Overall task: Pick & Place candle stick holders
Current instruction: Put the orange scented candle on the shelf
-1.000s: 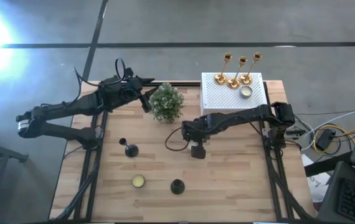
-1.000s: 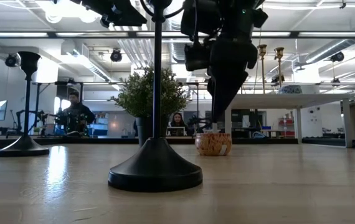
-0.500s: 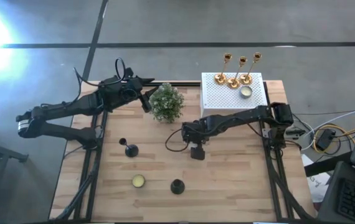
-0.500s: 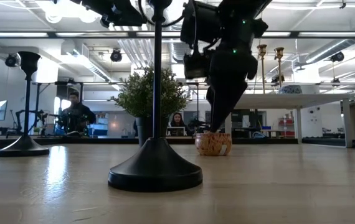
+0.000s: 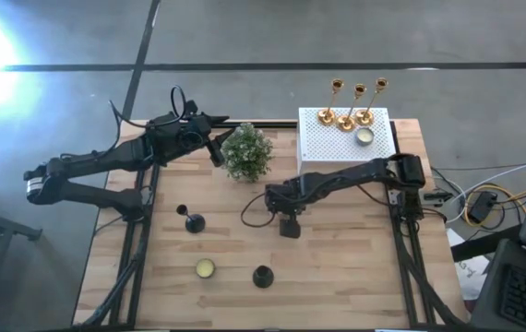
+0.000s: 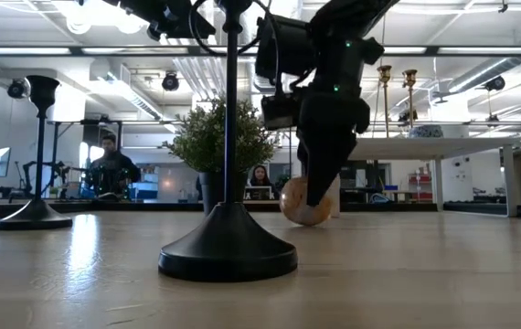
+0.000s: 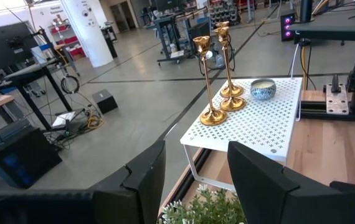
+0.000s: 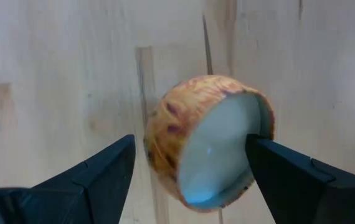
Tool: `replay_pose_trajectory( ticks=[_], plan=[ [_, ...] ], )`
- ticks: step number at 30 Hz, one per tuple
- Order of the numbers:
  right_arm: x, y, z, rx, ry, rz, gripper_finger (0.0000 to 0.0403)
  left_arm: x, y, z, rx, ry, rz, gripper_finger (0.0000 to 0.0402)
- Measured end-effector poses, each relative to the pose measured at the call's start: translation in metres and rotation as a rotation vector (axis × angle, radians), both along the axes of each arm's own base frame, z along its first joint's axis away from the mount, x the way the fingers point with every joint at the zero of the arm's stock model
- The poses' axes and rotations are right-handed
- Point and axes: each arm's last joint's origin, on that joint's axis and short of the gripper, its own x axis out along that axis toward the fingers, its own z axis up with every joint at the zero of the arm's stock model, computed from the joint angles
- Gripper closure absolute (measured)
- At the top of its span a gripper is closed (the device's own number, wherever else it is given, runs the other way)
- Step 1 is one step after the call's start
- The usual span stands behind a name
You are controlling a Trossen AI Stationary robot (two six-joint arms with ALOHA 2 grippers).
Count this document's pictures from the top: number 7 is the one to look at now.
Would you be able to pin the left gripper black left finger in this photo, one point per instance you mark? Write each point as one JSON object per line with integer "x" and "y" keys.
{"x": 134, "y": 193}

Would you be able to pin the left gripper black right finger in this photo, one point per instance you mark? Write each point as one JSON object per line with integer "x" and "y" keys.
{"x": 274, "y": 193}

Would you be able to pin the gold candlestick holder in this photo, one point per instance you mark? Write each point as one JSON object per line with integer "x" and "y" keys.
{"x": 213, "y": 117}
{"x": 233, "y": 104}
{"x": 232, "y": 91}

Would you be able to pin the blue patterned candle tin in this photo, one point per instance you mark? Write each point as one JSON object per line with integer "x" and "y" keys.
{"x": 263, "y": 91}

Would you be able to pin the artificial plant in black pot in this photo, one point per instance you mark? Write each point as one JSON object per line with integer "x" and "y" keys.
{"x": 202, "y": 208}

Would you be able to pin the white perforated metal shelf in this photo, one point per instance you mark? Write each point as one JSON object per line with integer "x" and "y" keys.
{"x": 258, "y": 124}

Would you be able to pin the small black box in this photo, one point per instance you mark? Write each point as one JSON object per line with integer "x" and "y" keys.
{"x": 104, "y": 102}

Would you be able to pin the white flat device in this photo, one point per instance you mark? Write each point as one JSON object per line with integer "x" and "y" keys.
{"x": 63, "y": 119}

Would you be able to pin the black computer case blue light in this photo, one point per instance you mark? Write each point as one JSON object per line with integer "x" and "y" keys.
{"x": 21, "y": 158}

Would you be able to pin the black computer tower pink lights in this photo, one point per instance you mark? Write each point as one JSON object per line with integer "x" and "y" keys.
{"x": 285, "y": 31}

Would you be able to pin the black desk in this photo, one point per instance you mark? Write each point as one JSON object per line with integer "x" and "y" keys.
{"x": 25, "y": 72}

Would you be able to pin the white round pillar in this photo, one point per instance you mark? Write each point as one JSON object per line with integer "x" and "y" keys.
{"x": 87, "y": 34}

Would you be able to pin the red storage shelf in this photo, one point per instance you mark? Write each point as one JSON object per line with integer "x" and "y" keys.
{"x": 68, "y": 40}

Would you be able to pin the dark grey desk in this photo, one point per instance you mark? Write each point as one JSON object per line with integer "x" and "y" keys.
{"x": 333, "y": 31}

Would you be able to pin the blue metal workbench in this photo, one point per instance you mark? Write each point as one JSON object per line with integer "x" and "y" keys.
{"x": 171, "y": 21}

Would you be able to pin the storage bin rack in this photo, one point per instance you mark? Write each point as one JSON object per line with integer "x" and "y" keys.
{"x": 224, "y": 14}

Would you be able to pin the large black screen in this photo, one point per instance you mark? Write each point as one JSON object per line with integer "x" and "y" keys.
{"x": 6, "y": 46}

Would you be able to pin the silver mounting bracket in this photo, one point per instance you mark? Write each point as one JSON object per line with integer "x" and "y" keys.
{"x": 337, "y": 102}

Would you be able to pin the black pedestal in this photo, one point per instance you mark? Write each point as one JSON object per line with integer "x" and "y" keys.
{"x": 109, "y": 40}

